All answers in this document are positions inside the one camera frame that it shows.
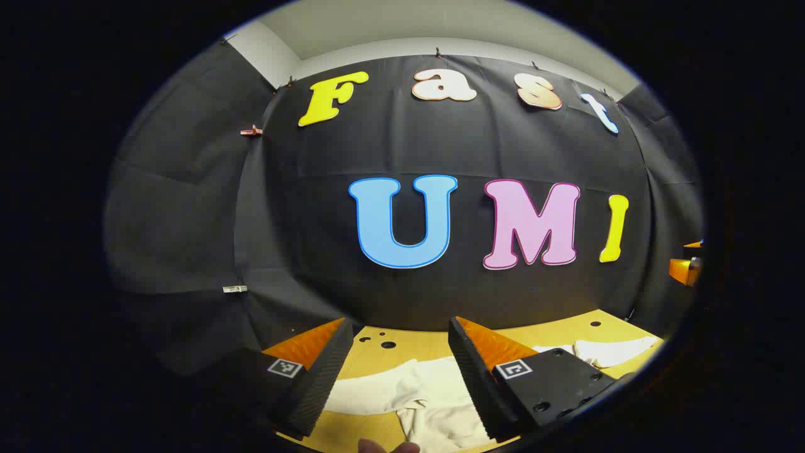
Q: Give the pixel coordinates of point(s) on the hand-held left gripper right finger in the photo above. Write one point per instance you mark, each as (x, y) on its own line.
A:
(471, 371)

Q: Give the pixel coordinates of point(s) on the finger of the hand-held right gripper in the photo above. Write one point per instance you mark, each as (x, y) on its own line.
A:
(694, 245)
(684, 270)

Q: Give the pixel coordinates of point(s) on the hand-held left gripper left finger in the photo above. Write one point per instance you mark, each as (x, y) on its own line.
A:
(327, 371)

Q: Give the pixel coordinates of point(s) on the cream white sweater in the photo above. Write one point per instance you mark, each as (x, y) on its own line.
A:
(402, 387)

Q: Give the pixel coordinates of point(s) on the white clip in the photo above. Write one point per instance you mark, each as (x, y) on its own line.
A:
(234, 289)

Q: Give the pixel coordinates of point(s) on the black backdrop cloth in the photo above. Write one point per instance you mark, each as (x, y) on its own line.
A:
(314, 207)

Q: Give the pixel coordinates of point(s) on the red clip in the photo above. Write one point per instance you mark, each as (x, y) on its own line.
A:
(251, 131)

